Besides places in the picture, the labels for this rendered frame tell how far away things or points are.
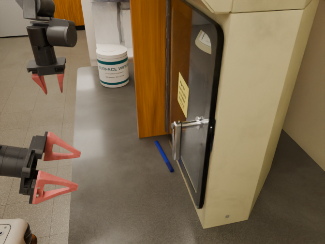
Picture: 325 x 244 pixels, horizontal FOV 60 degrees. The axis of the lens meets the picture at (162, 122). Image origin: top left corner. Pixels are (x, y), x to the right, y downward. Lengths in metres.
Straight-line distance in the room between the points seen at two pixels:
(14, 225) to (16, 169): 1.10
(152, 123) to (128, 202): 0.28
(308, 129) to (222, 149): 0.51
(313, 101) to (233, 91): 0.53
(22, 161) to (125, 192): 0.29
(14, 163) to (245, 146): 0.43
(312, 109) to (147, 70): 0.51
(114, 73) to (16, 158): 0.72
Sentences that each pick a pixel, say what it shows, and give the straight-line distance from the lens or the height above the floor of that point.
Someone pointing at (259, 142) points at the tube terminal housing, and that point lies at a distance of 0.56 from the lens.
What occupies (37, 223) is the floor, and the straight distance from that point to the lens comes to 2.02.
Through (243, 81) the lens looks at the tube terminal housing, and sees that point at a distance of 0.47.
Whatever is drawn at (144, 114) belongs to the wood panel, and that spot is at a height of 1.03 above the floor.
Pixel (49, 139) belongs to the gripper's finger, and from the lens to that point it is 0.63.
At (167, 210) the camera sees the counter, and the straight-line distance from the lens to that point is 0.72.
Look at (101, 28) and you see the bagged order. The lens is 1.84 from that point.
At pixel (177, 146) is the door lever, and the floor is 1.15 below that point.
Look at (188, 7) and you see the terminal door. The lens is 0.56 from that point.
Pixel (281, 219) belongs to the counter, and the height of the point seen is 0.94.
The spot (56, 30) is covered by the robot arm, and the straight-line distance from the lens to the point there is 0.81.
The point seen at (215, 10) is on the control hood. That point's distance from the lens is 0.40.
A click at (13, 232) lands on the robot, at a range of 1.66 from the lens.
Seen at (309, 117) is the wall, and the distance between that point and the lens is 0.99.
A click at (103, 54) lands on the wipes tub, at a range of 1.20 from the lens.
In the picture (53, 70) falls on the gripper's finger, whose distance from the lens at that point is 0.87.
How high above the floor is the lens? 1.50
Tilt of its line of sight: 34 degrees down
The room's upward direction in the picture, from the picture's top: straight up
